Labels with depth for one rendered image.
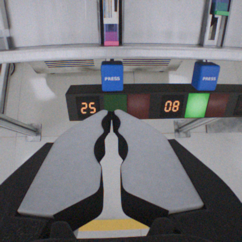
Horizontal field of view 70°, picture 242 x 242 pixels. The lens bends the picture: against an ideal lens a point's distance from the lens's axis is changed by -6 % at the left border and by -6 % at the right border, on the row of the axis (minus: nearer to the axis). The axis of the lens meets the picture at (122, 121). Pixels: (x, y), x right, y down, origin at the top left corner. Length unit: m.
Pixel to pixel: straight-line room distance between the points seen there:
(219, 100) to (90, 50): 0.18
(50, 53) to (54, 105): 0.79
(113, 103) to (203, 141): 0.80
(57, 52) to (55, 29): 0.03
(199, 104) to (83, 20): 0.18
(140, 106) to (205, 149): 0.78
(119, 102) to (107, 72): 0.05
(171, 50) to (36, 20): 0.14
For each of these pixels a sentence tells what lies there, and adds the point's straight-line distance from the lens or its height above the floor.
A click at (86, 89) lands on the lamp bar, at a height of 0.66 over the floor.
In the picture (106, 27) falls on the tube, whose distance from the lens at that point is 0.19.
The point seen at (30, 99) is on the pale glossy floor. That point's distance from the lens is 1.03.
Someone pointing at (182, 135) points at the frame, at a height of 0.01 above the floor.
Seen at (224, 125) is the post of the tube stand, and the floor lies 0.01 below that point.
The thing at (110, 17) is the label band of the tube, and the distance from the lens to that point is 0.19.
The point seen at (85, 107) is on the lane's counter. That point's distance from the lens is 0.24.
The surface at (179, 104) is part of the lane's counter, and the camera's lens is 0.25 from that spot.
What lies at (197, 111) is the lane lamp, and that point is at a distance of 0.27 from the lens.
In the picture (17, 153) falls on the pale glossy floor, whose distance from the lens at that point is 1.01.
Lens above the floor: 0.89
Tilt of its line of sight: 78 degrees down
